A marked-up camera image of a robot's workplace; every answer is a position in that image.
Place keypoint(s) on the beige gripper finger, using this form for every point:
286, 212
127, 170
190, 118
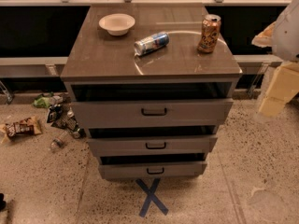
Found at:
264, 38
283, 86

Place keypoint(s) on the grey top drawer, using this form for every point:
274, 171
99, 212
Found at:
135, 114

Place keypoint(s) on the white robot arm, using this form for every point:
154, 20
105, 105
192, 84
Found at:
283, 37

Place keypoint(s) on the grey drawer cabinet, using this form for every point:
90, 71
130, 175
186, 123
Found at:
104, 68

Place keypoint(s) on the grey bottom drawer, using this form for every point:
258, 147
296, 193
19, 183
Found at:
152, 170

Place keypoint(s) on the orange upright can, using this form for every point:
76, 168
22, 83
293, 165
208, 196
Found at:
211, 26

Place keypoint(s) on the blue silver lying can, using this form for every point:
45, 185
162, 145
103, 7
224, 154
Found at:
151, 43

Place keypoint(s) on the white bowl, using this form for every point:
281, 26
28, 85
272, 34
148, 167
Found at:
117, 24

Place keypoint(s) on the blue tape cross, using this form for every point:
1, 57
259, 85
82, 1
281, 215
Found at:
151, 197

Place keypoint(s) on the black patterned snack bag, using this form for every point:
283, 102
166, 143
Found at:
62, 117

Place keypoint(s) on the green crumpled bag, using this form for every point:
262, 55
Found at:
42, 100

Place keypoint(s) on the clear plastic bottle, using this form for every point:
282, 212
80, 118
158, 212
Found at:
58, 142

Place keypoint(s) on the brown snack bag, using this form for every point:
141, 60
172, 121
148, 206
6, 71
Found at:
24, 127

